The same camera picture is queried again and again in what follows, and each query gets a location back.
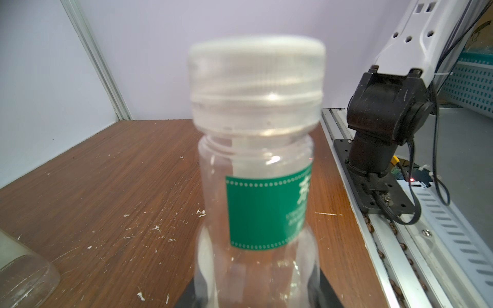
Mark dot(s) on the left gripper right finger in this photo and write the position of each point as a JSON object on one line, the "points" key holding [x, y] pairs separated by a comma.
{"points": [[326, 295]]}

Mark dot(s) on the labelled clear plastic bottle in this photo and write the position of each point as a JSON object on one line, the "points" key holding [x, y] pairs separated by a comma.
{"points": [[254, 247]]}

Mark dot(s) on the right electronics board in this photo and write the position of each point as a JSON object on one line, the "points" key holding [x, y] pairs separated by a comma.
{"points": [[401, 170]]}

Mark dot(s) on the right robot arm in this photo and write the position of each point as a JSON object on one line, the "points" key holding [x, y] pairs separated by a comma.
{"points": [[390, 103]]}

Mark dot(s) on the teal plastic basket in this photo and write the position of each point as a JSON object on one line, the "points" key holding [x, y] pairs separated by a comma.
{"points": [[470, 84]]}

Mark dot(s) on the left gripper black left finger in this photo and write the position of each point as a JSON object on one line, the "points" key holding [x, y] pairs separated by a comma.
{"points": [[188, 298]]}

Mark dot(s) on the aluminium front rail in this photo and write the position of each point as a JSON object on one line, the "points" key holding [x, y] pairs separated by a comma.
{"points": [[444, 260]]}

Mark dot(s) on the white bottle cap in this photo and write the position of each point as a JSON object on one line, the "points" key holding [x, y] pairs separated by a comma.
{"points": [[269, 85]]}

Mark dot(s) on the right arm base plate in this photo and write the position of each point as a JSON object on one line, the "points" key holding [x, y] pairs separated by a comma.
{"points": [[367, 188]]}

